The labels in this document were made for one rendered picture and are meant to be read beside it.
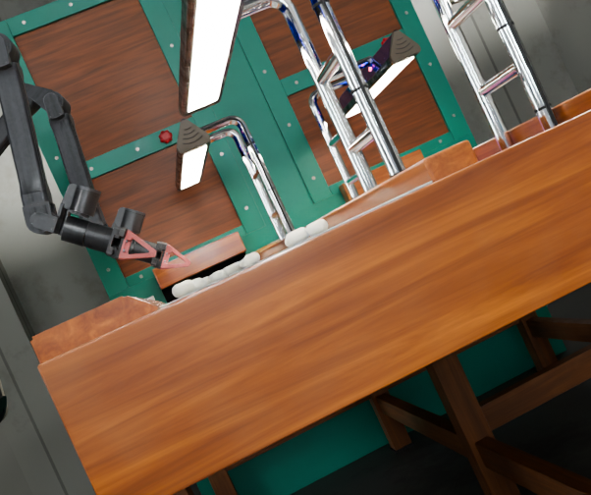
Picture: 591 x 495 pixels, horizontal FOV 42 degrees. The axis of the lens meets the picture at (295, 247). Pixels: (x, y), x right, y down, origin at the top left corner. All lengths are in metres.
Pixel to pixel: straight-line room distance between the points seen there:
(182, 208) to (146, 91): 0.40
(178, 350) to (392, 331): 0.20
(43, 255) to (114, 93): 1.85
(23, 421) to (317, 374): 3.60
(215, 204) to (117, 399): 1.90
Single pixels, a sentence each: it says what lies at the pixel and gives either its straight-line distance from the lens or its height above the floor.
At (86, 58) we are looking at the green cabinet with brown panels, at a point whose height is 1.58.
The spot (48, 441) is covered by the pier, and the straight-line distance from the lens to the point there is 4.27.
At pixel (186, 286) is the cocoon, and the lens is 1.06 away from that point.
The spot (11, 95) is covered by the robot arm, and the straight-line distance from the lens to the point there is 1.81.
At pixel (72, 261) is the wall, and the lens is 4.34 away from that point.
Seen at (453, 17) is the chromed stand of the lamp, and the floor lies 0.96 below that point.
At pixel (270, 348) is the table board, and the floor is 0.66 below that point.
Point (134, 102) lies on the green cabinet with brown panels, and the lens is 2.66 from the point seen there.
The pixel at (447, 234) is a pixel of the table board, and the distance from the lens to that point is 0.78.
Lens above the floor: 0.74
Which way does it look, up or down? level
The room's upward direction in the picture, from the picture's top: 25 degrees counter-clockwise
